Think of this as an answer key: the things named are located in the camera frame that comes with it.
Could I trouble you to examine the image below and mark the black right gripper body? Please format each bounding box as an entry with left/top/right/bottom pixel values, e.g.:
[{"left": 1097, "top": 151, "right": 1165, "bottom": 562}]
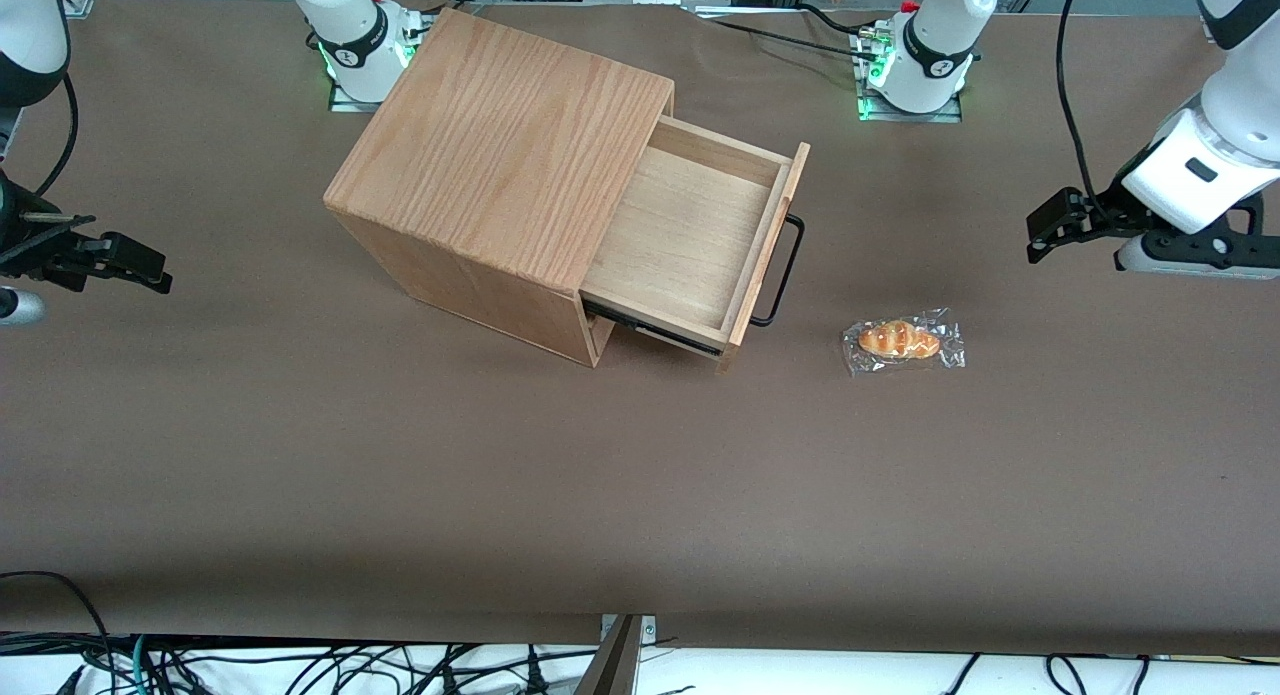
[{"left": 0, "top": 170, "right": 101, "bottom": 281}]

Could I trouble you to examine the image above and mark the black metal drawer handle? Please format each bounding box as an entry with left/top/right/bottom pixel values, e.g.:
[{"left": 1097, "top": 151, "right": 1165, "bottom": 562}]
[{"left": 748, "top": 212, "right": 807, "bottom": 329}]

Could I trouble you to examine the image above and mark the wooden drawer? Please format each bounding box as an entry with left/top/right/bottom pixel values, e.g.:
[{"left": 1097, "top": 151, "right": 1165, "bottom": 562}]
[{"left": 578, "top": 115, "right": 812, "bottom": 374}]

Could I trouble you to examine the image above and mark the wooden drawer cabinet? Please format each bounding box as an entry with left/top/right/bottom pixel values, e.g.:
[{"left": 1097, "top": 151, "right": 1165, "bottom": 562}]
[{"left": 323, "top": 8, "right": 676, "bottom": 368}]

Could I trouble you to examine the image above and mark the bread roll in clear wrapper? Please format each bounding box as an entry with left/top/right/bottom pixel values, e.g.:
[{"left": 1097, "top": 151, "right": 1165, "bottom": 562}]
[{"left": 842, "top": 307, "right": 968, "bottom": 378}]

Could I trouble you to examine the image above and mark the large table cover sheet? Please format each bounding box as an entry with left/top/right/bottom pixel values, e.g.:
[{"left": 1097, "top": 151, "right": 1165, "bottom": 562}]
[{"left": 0, "top": 0, "right": 1280, "bottom": 658}]

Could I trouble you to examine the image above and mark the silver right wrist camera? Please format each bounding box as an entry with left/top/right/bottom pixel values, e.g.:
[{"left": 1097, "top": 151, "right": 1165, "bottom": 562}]
[{"left": 0, "top": 288, "right": 48, "bottom": 327}]

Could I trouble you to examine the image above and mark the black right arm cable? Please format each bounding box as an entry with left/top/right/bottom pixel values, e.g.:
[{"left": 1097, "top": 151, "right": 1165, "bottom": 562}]
[{"left": 35, "top": 73, "right": 80, "bottom": 198}]

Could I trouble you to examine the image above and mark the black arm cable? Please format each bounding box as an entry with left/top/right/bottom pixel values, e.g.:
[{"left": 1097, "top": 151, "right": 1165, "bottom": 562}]
[
  {"left": 1054, "top": 0, "right": 1113, "bottom": 222},
  {"left": 35, "top": 73, "right": 80, "bottom": 198}
]

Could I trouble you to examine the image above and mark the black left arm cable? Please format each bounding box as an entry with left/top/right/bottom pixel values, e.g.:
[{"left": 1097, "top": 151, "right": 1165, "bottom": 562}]
[{"left": 1054, "top": 0, "right": 1113, "bottom": 222}]

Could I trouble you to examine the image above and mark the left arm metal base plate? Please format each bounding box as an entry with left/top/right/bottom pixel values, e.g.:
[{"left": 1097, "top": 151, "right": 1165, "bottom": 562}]
[{"left": 855, "top": 88, "right": 965, "bottom": 125}]

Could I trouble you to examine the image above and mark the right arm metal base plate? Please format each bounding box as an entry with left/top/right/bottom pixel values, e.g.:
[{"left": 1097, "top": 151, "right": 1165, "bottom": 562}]
[{"left": 328, "top": 80, "right": 403, "bottom": 114}]

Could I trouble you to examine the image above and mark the black looped cable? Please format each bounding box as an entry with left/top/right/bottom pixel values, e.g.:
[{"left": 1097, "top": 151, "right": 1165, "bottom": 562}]
[{"left": 0, "top": 571, "right": 119, "bottom": 695}]

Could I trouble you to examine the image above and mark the black table cable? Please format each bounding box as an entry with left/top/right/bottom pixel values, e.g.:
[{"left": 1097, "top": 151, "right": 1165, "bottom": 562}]
[{"left": 690, "top": 3, "right": 881, "bottom": 61}]

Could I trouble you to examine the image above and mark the black drawer slide rail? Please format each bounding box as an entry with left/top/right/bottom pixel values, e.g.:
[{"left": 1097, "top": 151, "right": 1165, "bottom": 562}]
[{"left": 582, "top": 297, "right": 724, "bottom": 359}]

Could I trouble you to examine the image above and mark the metal table bracket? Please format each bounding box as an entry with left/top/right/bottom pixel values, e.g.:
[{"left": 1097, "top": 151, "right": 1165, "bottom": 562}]
[{"left": 600, "top": 613, "right": 659, "bottom": 648}]

